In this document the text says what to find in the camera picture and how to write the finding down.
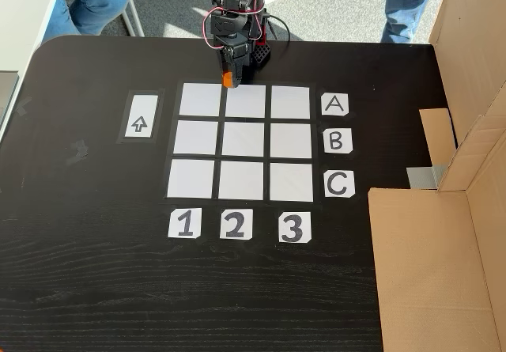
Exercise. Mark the white desk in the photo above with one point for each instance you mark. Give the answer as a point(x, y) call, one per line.
point(23, 12)

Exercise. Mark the white arrow paper sheet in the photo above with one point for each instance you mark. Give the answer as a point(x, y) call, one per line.
point(141, 104)

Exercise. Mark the letter B paper sheet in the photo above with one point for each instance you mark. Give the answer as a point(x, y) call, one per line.
point(338, 140)

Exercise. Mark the person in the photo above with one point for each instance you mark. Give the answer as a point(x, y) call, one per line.
point(411, 4)
point(95, 0)

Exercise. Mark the red black clamp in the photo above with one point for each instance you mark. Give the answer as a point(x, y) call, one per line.
point(261, 41)

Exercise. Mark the number 1 paper sheet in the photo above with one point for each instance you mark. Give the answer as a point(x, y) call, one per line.
point(184, 224)

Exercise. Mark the number 3 paper sheet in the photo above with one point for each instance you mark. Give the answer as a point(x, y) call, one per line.
point(294, 227)

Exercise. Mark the letter A paper sheet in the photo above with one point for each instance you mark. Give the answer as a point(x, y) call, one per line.
point(335, 104)

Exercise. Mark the letter C paper sheet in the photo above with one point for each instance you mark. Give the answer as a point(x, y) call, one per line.
point(339, 184)

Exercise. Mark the brown cardboard sheet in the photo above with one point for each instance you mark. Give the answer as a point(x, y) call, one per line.
point(474, 51)
point(419, 269)

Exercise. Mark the grey metal chair leg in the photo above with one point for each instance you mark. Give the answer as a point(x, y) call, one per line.
point(139, 27)

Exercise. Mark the white nine-square grid sheet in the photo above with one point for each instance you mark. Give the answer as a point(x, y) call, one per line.
point(241, 138)

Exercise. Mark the number 2 paper sheet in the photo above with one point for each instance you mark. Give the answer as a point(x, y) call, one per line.
point(236, 224)

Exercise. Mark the round orange token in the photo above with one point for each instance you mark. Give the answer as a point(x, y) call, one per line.
point(227, 80)

